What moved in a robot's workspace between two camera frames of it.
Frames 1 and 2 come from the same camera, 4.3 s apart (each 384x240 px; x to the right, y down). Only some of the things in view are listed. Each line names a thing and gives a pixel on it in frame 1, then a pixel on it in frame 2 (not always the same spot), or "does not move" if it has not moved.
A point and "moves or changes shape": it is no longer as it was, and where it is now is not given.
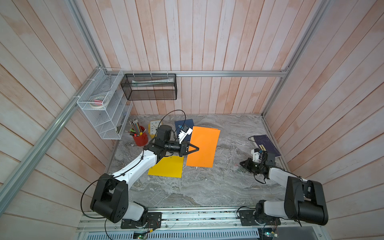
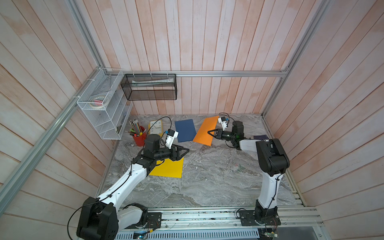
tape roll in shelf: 99,101 does not move
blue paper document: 188,122 does not move
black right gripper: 247,166 to 219,133
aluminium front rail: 199,220 does not move
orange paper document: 206,139 moves or changes shape
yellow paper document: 171,166 does not move
